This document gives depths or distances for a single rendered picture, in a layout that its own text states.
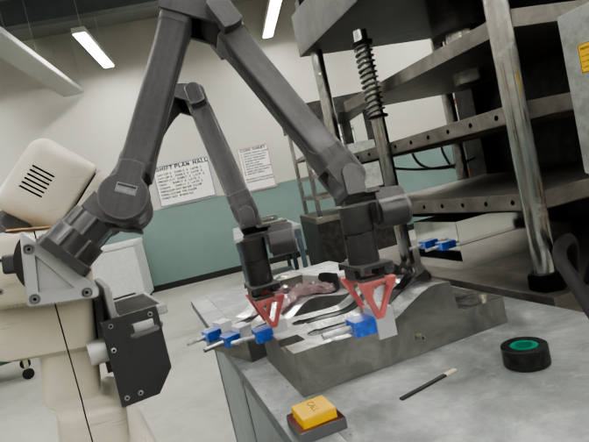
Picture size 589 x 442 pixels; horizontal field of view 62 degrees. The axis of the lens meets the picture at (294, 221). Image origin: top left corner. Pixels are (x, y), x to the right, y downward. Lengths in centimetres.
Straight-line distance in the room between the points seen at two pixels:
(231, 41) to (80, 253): 45
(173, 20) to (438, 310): 77
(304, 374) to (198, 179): 732
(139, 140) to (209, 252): 744
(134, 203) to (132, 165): 6
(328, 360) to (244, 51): 61
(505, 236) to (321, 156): 116
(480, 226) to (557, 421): 111
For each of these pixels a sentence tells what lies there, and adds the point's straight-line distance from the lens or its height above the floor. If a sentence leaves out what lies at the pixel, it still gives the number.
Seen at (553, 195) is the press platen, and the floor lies 102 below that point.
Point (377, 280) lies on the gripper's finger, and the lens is 86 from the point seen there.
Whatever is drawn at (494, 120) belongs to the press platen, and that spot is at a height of 126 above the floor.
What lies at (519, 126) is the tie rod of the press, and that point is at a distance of 142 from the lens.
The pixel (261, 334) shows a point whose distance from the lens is 114.
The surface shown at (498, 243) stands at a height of 84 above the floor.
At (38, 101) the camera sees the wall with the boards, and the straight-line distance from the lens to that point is 887.
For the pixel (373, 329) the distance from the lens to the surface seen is 90.
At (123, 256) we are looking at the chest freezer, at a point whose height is 74.
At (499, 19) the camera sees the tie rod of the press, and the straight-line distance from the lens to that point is 145.
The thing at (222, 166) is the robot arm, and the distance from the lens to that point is 121.
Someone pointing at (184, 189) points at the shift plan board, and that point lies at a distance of 823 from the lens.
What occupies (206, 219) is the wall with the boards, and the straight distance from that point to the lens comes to 823.
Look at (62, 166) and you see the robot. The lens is 97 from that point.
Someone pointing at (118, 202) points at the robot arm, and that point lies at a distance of 80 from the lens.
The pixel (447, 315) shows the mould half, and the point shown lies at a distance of 112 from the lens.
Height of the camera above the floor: 121
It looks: 4 degrees down
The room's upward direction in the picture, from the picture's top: 13 degrees counter-clockwise
